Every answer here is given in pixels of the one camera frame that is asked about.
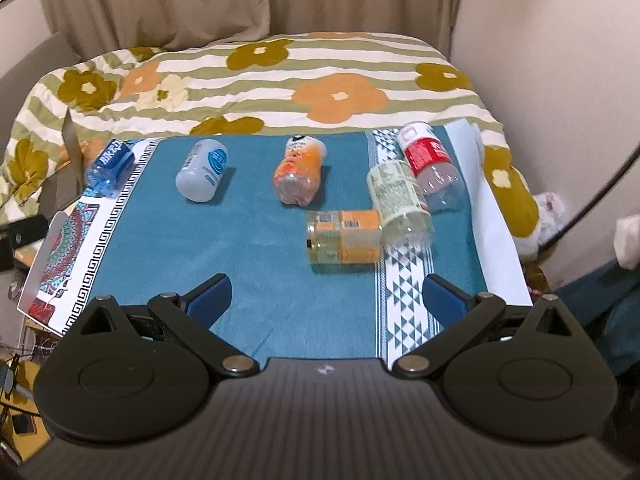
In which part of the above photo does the pale green label bottle cup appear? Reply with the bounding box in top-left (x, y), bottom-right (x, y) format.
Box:
top-left (367, 159), bottom-right (434, 252)

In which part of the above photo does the white blue label bottle cup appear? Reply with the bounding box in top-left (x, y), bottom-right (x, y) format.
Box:
top-left (175, 139), bottom-right (228, 203)

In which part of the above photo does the red label clear bottle cup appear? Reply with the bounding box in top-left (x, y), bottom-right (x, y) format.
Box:
top-left (397, 122), bottom-right (464, 211)

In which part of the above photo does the orange label clear bottle cup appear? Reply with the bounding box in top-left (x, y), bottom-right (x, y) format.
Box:
top-left (306, 209), bottom-right (382, 266)

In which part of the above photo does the orange cartoon bottle cup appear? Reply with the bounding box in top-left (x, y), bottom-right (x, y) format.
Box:
top-left (272, 136), bottom-right (326, 207)

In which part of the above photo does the white board under mat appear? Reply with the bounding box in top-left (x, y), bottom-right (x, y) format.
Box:
top-left (16, 117), bottom-right (535, 337)

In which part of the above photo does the black GenRobot gripper tip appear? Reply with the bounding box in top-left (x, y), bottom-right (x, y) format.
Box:
top-left (0, 214), bottom-right (49, 250)

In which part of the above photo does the grey headboard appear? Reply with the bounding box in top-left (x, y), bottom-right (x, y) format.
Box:
top-left (0, 32), bottom-right (80, 154)

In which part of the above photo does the floral striped quilt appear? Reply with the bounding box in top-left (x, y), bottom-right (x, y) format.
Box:
top-left (1, 32), bottom-right (541, 255)

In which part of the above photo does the black cable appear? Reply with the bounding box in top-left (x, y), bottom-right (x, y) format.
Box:
top-left (538, 143), bottom-right (640, 253)

